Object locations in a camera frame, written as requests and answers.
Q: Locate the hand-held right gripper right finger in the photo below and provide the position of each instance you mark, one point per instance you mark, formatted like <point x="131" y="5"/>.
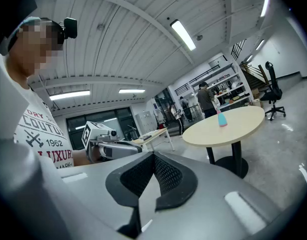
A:
<point x="213" y="184"/>

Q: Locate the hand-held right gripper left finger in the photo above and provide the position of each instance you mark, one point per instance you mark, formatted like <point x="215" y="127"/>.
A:
<point x="93" y="181"/>

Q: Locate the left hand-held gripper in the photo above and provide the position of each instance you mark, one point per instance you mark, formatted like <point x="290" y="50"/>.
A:
<point x="93" y="131"/>

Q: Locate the person's left forearm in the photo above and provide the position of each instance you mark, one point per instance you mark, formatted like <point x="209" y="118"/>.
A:
<point x="81" y="157"/>

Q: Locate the dark blue box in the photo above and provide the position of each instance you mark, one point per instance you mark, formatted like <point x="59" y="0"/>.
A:
<point x="145" y="138"/>

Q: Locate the rectangular wooden desk white legs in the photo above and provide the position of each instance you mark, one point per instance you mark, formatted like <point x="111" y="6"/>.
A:
<point x="153" y="135"/>

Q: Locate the white lockers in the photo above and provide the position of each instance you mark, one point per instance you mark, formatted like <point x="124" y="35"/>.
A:
<point x="144" y="121"/>

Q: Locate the black framed window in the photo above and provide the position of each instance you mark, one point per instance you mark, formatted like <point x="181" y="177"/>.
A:
<point x="76" y="129"/>

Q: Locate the blue poster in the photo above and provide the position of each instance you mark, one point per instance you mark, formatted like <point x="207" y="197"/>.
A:
<point x="155" y="106"/>

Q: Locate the long ceiling light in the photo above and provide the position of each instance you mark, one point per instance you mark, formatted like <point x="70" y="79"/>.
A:
<point x="183" y="35"/>
<point x="131" y="91"/>
<point x="265" y="1"/>
<point x="68" y="95"/>

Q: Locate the person's white printed shirt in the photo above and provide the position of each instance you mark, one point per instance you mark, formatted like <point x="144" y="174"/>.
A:
<point x="43" y="134"/>

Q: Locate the white shelf unit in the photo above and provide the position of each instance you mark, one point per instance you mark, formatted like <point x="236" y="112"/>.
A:
<point x="231" y="94"/>

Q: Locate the white bin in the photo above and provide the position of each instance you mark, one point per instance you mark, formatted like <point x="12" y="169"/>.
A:
<point x="256" y="102"/>

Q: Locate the large cardboard box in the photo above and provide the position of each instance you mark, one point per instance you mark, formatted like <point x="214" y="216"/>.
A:
<point x="254" y="93"/>

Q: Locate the black office chair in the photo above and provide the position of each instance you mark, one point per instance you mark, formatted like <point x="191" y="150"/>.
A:
<point x="273" y="89"/>

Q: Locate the wooden staircase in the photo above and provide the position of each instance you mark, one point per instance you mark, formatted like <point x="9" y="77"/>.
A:
<point x="253" y="79"/>

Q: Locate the person's head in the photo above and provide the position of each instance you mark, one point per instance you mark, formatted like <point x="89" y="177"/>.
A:
<point x="36" y="49"/>

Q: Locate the round ceiling sensor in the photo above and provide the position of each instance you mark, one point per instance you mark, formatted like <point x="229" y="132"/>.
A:
<point x="199" y="37"/>

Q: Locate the black table pedestal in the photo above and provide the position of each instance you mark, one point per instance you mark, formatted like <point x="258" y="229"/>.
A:
<point x="231" y="166"/>

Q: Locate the black head-worn camera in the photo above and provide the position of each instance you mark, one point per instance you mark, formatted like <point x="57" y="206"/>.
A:
<point x="70" y="28"/>

